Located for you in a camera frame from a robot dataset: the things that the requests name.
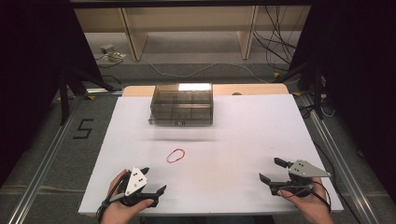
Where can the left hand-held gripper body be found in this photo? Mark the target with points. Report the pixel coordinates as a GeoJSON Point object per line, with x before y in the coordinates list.
{"type": "Point", "coordinates": [135, 182]}

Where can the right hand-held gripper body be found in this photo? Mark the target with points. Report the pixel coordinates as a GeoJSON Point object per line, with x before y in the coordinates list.
{"type": "Point", "coordinates": [303, 170]}

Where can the red rubber band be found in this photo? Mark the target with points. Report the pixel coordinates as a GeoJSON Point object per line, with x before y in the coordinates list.
{"type": "Point", "coordinates": [167, 157]}

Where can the smoky clear plastic drawer box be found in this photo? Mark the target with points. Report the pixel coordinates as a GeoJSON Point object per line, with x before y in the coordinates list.
{"type": "Point", "coordinates": [180, 107]}

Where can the person's left hand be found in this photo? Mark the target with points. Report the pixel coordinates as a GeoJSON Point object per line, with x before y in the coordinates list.
{"type": "Point", "coordinates": [116, 213]}

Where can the person's right hand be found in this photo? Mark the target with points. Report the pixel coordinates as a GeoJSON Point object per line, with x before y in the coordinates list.
{"type": "Point", "coordinates": [308, 207]}

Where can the white table mat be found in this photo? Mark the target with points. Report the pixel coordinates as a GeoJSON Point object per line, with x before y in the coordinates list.
{"type": "Point", "coordinates": [236, 140]}

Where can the black metal stand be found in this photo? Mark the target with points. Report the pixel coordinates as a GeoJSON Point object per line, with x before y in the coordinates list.
{"type": "Point", "coordinates": [317, 90]}
{"type": "Point", "coordinates": [63, 99]}

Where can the short aluminium bar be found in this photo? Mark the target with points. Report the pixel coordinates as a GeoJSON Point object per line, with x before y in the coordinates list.
{"type": "Point", "coordinates": [102, 90]}

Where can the dark curtain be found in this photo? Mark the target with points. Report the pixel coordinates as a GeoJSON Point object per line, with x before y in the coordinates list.
{"type": "Point", "coordinates": [31, 77]}
{"type": "Point", "coordinates": [358, 77]}

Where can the white power strip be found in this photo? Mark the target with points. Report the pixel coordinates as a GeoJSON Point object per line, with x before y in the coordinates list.
{"type": "Point", "coordinates": [106, 48]}

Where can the aluminium floor rail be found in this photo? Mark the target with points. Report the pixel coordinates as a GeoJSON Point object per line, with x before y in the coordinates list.
{"type": "Point", "coordinates": [40, 174]}
{"type": "Point", "coordinates": [342, 168]}

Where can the light wooden desk frame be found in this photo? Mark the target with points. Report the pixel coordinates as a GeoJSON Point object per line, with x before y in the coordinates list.
{"type": "Point", "coordinates": [137, 37]}

